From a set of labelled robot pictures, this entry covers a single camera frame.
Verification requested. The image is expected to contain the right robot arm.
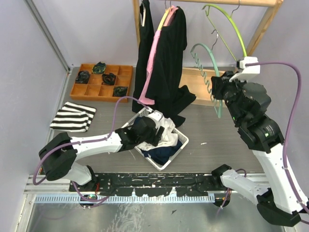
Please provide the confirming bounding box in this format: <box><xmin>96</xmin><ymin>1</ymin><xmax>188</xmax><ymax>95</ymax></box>
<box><xmin>211</xmin><ymin>71</ymin><xmax>309</xmax><ymax>227</ymax></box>

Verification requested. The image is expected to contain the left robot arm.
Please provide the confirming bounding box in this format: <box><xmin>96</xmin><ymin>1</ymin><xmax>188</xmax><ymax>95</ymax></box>
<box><xmin>39</xmin><ymin>112</ymin><xmax>165</xmax><ymax>191</ymax></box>

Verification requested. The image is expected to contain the pink t shirt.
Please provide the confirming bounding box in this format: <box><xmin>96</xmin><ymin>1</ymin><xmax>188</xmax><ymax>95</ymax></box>
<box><xmin>139</xmin><ymin>29</ymin><xmax>162</xmax><ymax>105</ymax></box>

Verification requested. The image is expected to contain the yellow hanger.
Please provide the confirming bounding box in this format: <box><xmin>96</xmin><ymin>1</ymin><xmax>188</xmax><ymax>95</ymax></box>
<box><xmin>157</xmin><ymin>1</ymin><xmax>172</xmax><ymax>30</ymax></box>

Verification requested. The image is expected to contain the white perforated plastic basket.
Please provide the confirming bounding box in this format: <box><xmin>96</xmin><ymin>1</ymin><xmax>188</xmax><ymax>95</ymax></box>
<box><xmin>120</xmin><ymin>106</ymin><xmax>189</xmax><ymax>171</ymax></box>

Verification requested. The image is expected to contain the pink hanger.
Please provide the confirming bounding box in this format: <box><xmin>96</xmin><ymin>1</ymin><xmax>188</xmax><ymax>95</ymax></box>
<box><xmin>164</xmin><ymin>5</ymin><xmax>178</xmax><ymax>27</ymax></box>

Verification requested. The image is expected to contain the wooden clothes rack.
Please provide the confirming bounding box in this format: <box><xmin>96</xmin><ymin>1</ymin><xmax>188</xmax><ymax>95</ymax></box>
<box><xmin>132</xmin><ymin>0</ymin><xmax>283</xmax><ymax>106</ymax></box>

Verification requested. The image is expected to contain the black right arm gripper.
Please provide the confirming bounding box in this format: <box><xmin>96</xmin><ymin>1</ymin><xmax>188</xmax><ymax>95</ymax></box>
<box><xmin>211</xmin><ymin>69</ymin><xmax>248</xmax><ymax>123</ymax></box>

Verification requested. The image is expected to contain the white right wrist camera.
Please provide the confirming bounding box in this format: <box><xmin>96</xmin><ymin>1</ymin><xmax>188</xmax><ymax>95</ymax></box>
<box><xmin>229</xmin><ymin>56</ymin><xmax>261</xmax><ymax>82</ymax></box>

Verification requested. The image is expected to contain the black white striped cloth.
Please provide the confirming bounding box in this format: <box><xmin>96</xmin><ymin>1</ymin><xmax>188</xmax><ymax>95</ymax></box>
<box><xmin>50</xmin><ymin>102</ymin><xmax>97</xmax><ymax>132</ymax></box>

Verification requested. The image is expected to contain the black printed t shirt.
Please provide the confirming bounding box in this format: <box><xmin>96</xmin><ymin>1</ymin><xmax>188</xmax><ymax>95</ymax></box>
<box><xmin>133</xmin><ymin>0</ymin><xmax>155</xmax><ymax>99</ymax></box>

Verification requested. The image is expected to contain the plain black t shirt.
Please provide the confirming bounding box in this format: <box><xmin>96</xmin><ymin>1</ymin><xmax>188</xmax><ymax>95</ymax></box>
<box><xmin>146</xmin><ymin>6</ymin><xmax>196</xmax><ymax>127</ymax></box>

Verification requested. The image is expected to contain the rolled dark sock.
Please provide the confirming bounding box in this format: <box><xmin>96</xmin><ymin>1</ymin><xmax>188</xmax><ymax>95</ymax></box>
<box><xmin>113</xmin><ymin>86</ymin><xmax>128</xmax><ymax>97</ymax></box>
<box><xmin>75</xmin><ymin>71</ymin><xmax>90</xmax><ymax>84</ymax></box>
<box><xmin>102</xmin><ymin>73</ymin><xmax>116</xmax><ymax>86</ymax></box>
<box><xmin>92</xmin><ymin>62</ymin><xmax>107</xmax><ymax>74</ymax></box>

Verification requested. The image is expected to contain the lime green hanger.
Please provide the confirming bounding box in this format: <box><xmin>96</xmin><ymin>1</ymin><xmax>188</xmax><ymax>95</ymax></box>
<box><xmin>202</xmin><ymin>3</ymin><xmax>248</xmax><ymax>60</ymax></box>

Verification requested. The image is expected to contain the navy blue t shirt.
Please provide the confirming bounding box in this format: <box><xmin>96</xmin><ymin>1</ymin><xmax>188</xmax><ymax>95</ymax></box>
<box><xmin>141</xmin><ymin>140</ymin><xmax>183</xmax><ymax>165</ymax></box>

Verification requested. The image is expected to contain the orange wooden compartment tray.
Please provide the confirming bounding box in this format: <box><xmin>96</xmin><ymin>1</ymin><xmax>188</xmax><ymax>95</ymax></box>
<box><xmin>70</xmin><ymin>63</ymin><xmax>133</xmax><ymax>102</ymax></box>

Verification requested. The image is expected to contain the grey slotted cable duct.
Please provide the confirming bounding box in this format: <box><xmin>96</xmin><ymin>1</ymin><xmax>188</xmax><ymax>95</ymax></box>
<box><xmin>34</xmin><ymin>194</ymin><xmax>215</xmax><ymax>203</ymax></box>

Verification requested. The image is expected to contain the mint green hanger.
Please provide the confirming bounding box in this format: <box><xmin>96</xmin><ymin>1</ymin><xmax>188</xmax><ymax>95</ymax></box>
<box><xmin>190</xmin><ymin>29</ymin><xmax>225</xmax><ymax>119</ymax></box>

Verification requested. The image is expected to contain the white t shirt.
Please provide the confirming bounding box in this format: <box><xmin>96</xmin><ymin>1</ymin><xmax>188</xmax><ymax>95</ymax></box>
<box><xmin>137</xmin><ymin>113</ymin><xmax>178</xmax><ymax>151</ymax></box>

